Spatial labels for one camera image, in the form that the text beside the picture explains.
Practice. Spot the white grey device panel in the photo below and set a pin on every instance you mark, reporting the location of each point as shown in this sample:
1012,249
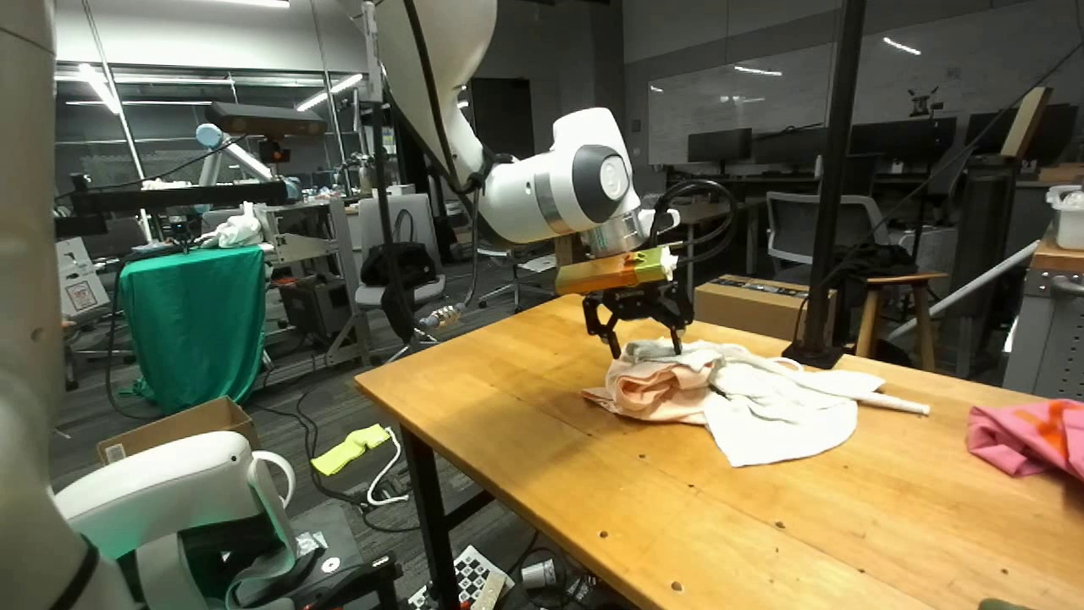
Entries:
77,276

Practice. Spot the black lab desk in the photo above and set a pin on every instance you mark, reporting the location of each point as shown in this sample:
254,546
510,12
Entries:
170,197

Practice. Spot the aluminium extrusion rail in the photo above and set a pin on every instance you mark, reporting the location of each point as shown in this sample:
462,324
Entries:
971,282

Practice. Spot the pink cloth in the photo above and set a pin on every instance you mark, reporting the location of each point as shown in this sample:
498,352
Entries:
1027,441

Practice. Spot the white plastic bin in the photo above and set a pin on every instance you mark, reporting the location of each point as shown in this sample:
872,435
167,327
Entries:
1070,220

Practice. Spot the large brown cardboard box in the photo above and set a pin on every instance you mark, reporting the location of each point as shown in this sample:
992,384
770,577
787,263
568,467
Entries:
748,305

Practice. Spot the workbench with wooden top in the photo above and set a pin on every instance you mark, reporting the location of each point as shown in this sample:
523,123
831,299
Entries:
1050,327

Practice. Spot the white knit towel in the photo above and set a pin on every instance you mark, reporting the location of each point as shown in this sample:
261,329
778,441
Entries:
781,419

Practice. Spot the flat cardboard box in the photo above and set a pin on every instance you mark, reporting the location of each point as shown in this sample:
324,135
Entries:
170,427

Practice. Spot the yellow green power strip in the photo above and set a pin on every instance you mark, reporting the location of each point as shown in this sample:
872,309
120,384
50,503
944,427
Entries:
350,448

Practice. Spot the green cloth covered table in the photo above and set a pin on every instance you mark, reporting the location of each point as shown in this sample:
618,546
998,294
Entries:
191,327

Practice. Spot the black computer monitor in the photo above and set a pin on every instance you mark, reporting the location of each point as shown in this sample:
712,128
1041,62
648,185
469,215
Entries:
909,141
721,143

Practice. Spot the wooden board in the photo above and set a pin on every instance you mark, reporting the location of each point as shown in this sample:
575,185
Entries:
1020,121

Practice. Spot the checkered calibration card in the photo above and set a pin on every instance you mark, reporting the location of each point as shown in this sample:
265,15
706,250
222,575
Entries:
480,577

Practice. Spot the grey office chair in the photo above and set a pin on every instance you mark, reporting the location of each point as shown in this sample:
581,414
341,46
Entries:
799,224

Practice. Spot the black draped jacket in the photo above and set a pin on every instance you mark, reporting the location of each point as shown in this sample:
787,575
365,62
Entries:
394,272

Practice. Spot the black vertical pole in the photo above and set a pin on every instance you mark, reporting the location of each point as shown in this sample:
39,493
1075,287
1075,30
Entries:
836,169

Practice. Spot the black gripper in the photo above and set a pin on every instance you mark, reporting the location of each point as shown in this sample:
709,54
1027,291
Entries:
642,305

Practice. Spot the black overhead bar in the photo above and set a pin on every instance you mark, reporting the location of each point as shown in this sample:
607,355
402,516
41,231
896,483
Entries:
265,121

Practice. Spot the white crumpled plastic bag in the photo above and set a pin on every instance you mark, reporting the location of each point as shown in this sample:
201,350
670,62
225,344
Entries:
239,224

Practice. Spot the wooden stool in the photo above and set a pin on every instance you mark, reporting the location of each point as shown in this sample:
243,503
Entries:
901,279

